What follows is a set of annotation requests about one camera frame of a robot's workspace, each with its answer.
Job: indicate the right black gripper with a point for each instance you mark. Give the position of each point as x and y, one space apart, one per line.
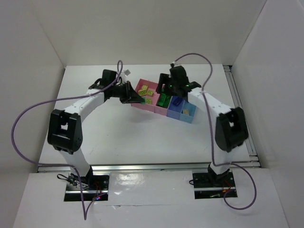
162 83

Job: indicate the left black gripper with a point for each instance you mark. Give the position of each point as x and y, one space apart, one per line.
128 92

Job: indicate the lime lego brick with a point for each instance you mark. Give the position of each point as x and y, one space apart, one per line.
148 101

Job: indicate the dark blue lego brick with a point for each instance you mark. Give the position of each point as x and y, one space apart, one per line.
177 101

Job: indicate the pink and blue compartment tray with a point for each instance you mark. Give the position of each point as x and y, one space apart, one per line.
174 112

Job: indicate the green lego plate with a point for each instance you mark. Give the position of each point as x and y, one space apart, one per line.
164 100

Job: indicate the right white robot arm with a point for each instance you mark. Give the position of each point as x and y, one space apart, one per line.
228 128

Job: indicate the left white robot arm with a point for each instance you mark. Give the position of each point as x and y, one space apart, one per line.
65 126

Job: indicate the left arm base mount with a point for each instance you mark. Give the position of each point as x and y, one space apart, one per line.
96 190

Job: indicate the aluminium rail right side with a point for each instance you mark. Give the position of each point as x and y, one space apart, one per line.
237 102

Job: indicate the aluminium rail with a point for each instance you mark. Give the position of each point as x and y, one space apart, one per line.
147 167
237 102

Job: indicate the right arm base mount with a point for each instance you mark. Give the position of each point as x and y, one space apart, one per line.
204 188

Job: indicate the aluminium rail front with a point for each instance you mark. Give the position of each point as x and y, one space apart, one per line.
147 167

